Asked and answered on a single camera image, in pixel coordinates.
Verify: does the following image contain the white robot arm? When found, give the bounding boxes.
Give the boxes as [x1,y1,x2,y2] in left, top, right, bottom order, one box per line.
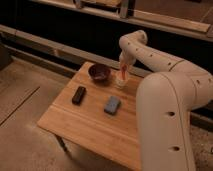
[119,30,213,171]

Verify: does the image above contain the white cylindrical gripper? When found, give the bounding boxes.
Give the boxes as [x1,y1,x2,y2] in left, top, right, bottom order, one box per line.
[119,53,135,79]

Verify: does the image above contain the dark purple bowl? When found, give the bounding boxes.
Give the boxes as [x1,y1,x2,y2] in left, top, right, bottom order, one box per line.
[88,64,111,82]

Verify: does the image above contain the wooden table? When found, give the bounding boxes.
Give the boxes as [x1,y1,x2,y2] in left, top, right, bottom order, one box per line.
[38,62,142,171]

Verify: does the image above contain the blue sponge block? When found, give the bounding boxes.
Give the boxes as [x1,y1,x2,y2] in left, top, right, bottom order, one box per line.
[104,96,121,115]

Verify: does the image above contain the metal table leg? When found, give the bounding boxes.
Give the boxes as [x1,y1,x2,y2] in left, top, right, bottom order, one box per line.
[55,135,69,153]

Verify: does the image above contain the black rectangular block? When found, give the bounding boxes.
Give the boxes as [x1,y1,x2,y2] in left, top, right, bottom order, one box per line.
[72,86,86,104]

